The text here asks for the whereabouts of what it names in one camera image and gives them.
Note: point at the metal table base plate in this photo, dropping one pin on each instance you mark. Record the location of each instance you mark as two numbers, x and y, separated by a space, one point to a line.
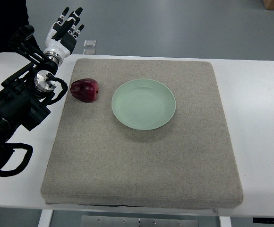
105 221

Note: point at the white left table leg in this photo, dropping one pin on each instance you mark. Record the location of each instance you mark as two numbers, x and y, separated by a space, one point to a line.
45 218

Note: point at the floor socket cover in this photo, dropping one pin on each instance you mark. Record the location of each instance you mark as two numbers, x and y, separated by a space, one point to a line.
89 43
89 51

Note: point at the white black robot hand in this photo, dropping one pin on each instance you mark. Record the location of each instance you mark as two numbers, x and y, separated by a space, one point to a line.
62 36

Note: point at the lower floor socket cover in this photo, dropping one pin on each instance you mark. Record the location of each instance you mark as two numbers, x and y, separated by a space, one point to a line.
89 51

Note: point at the black table control panel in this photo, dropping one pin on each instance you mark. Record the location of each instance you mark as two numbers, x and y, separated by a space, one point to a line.
263 220

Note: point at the white table leg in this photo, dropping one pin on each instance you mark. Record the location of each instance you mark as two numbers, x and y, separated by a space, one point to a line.
225 221
45 218

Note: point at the beige fabric cushion mat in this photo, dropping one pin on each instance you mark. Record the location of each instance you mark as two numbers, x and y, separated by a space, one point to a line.
186 164

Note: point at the white right table leg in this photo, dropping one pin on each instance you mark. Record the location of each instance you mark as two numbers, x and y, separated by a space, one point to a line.
225 221

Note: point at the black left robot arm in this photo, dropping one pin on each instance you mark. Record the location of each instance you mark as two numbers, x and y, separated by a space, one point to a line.
24 100

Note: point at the red apple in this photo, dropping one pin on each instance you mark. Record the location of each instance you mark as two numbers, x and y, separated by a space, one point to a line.
85 90

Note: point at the light green plate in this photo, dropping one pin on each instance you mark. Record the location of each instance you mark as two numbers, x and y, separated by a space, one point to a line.
143 104

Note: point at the upper floor socket cover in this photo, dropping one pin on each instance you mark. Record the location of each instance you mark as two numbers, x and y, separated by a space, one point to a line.
89 43

